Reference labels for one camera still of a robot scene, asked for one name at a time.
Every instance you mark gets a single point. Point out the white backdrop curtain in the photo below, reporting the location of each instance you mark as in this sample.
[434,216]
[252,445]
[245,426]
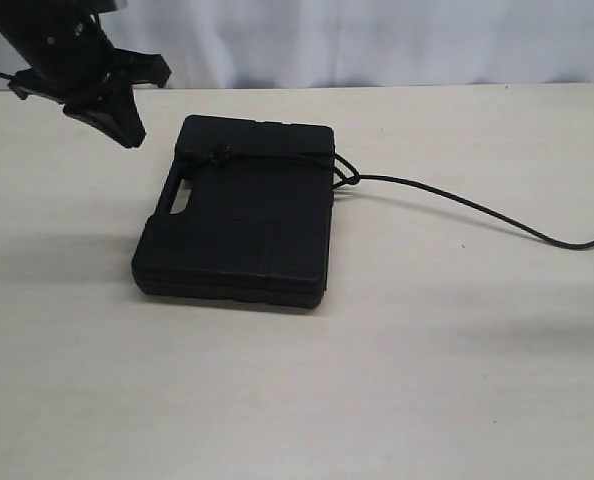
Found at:
[311,44]

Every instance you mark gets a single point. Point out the black plastic carry case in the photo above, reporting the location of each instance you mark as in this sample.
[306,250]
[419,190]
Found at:
[245,214]

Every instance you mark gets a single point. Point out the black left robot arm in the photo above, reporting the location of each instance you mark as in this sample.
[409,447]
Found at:
[32,27]

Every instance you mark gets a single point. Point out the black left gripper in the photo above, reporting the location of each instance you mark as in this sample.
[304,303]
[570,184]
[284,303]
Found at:
[73,77]

